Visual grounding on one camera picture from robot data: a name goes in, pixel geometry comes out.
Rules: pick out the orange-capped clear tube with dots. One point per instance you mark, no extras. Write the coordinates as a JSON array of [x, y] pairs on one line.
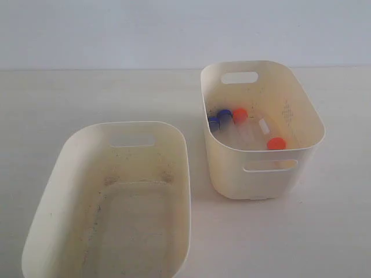
[[244, 127], [271, 134]]

